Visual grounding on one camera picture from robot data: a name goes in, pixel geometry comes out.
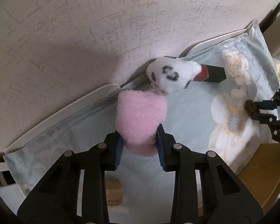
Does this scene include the cardboard box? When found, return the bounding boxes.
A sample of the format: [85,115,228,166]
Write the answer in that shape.
[238,144,280,213]

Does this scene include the white black spotted sock roll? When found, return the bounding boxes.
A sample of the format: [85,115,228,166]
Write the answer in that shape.
[146,56,202,96]

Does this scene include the clear tape roll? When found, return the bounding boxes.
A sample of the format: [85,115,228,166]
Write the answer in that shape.
[108,205,129,214]

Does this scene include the beige cream jar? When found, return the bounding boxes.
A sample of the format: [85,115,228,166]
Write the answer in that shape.
[105,178,123,207]

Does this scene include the pink fluffy sock roll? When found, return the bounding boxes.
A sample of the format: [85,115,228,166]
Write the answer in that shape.
[115,90,167,157]

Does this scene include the red black lipstick tube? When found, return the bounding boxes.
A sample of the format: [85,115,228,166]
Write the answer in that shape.
[193,64,227,83]

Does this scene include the brown hair scrunchie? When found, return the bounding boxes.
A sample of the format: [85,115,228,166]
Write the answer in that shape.
[244,100,260,116]

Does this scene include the grey sofa cushion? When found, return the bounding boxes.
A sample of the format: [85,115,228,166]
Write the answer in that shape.
[263,15,280,57]

